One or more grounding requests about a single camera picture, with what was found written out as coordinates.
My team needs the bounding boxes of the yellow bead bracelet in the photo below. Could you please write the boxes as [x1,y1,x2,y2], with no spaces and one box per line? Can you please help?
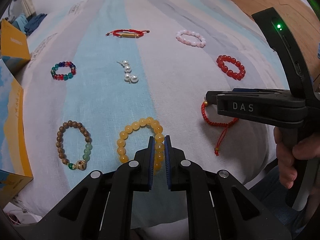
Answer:
[117,116,165,172]

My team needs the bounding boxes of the red cord bracelet gold bead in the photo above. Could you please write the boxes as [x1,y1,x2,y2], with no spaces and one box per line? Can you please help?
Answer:
[201,100,239,156]

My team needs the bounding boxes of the pink bead bracelet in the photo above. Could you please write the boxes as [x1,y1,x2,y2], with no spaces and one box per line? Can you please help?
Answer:
[175,29,207,48]

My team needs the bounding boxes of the brown wooden bead bracelet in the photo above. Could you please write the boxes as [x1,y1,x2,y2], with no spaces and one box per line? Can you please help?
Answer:
[56,120,93,171]

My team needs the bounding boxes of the white pearl earrings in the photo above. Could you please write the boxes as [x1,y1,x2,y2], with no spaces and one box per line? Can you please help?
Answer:
[118,60,139,83]

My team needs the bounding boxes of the red cord bracelet gold tube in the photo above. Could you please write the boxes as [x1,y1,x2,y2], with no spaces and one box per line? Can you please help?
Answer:
[105,29,150,38]

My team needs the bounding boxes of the multicolour glass bead bracelet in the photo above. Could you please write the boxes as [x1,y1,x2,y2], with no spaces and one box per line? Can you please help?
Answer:
[50,61,77,81]

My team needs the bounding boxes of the person right hand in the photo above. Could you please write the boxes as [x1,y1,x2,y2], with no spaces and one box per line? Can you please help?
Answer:
[273,127,319,189]

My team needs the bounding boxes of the striped bed sheet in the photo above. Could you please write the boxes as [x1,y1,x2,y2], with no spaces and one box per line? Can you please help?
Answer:
[13,0,287,216]

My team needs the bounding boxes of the wooden headboard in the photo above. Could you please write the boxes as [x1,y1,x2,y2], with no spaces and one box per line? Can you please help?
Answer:
[231,0,319,89]

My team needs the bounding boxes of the white cardboard box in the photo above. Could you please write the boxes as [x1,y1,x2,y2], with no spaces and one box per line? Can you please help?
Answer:
[1,19,33,208]

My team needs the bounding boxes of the blue clothes pile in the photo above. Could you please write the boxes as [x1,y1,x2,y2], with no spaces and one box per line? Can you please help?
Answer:
[24,14,47,36]

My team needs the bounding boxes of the tied beige curtain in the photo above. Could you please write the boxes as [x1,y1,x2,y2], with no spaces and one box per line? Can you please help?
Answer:
[21,0,36,18]

